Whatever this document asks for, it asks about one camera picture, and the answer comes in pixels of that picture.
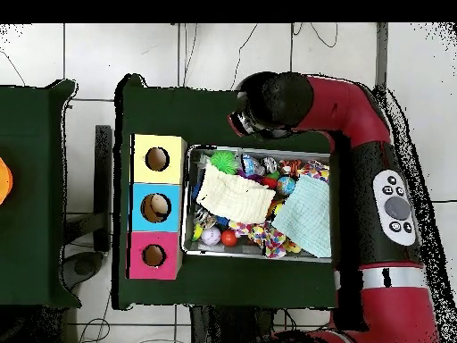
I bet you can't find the mint green cloth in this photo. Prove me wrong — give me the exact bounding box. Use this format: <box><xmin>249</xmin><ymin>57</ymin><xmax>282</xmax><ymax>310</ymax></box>
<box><xmin>271</xmin><ymin>174</ymin><xmax>332</xmax><ymax>259</ymax></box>

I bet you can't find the wooden three-hole box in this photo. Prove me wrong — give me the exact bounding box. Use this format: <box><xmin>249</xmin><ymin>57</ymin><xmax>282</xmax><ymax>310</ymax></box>
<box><xmin>125</xmin><ymin>133</ymin><xmax>188</xmax><ymax>281</ymax></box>

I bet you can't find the silver mesh bin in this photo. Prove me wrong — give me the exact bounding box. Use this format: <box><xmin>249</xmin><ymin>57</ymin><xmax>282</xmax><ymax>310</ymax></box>
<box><xmin>180</xmin><ymin>143</ymin><xmax>333</xmax><ymax>264</ymax></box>

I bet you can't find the green spiky ball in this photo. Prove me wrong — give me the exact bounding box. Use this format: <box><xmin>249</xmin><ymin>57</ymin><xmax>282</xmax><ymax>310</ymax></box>
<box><xmin>209</xmin><ymin>150</ymin><xmax>239</xmax><ymax>175</ymax></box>

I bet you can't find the crushed clear plastic bottle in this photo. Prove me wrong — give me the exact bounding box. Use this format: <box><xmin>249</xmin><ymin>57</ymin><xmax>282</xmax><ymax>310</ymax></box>
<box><xmin>240</xmin><ymin>154</ymin><xmax>266</xmax><ymax>177</ymax></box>

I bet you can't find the cream white cloth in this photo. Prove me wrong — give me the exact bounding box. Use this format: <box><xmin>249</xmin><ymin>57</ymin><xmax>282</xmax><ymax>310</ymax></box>
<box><xmin>195</xmin><ymin>162</ymin><xmax>277</xmax><ymax>225</ymax></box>

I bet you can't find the globe print ball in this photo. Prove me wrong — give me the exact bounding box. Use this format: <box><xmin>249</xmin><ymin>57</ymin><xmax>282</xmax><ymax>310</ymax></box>
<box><xmin>276</xmin><ymin>175</ymin><xmax>296</xmax><ymax>197</ymax></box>

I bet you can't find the polka dot cloth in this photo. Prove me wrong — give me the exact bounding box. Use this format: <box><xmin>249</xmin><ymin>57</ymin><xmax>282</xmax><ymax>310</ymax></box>
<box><xmin>228</xmin><ymin>220</ymin><xmax>288</xmax><ymax>259</ymax></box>
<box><xmin>297</xmin><ymin>159</ymin><xmax>331</xmax><ymax>184</ymax></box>

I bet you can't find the red ball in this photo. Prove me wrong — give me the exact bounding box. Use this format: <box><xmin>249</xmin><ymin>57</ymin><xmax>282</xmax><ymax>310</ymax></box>
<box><xmin>220</xmin><ymin>229</ymin><xmax>239</xmax><ymax>247</ymax></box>

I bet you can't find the white golf ball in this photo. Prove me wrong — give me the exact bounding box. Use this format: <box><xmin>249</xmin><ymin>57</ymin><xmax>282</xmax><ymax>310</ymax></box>
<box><xmin>201</xmin><ymin>226</ymin><xmax>222</xmax><ymax>247</ymax></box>

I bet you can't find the grey chair base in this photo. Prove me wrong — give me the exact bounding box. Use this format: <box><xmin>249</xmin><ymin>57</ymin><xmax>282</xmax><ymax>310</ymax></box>
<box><xmin>61</xmin><ymin>250</ymin><xmax>105</xmax><ymax>291</ymax></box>

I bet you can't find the dark green side table cloth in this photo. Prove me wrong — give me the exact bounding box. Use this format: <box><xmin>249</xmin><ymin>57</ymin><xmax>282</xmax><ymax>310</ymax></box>
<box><xmin>0</xmin><ymin>79</ymin><xmax>81</xmax><ymax>310</ymax></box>

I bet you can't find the orange object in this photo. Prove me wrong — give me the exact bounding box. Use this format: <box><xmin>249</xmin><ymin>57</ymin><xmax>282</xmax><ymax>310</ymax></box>
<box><xmin>0</xmin><ymin>156</ymin><xmax>14</xmax><ymax>206</ymax></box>

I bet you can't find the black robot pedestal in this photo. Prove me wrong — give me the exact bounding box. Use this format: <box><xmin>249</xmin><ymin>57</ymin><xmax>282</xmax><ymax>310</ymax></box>
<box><xmin>188</xmin><ymin>305</ymin><xmax>278</xmax><ymax>343</ymax></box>

